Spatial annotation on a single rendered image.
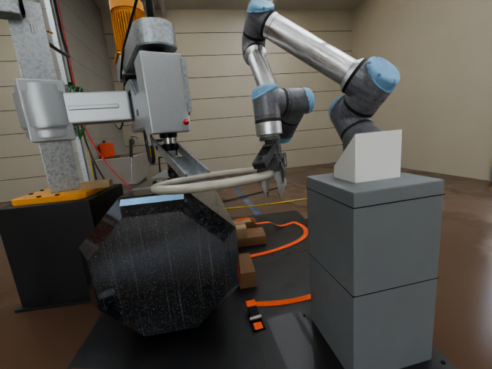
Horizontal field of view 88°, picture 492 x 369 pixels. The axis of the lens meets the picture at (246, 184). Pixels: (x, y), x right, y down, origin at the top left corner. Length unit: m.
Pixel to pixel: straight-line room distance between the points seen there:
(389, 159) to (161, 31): 1.26
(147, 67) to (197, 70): 5.38
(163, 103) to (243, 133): 5.41
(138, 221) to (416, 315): 1.31
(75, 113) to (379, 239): 2.06
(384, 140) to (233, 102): 5.85
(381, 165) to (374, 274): 0.44
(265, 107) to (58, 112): 1.66
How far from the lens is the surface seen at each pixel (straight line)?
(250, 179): 0.78
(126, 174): 4.63
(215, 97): 6.79
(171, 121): 1.50
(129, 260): 1.43
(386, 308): 1.29
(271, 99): 0.87
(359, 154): 1.13
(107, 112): 2.20
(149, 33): 1.56
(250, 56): 1.37
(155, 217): 1.32
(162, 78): 1.53
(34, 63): 2.35
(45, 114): 2.22
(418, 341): 1.51
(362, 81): 1.18
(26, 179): 7.74
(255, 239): 2.49
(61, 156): 2.28
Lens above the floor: 1.10
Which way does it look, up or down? 12 degrees down
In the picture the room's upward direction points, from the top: 5 degrees counter-clockwise
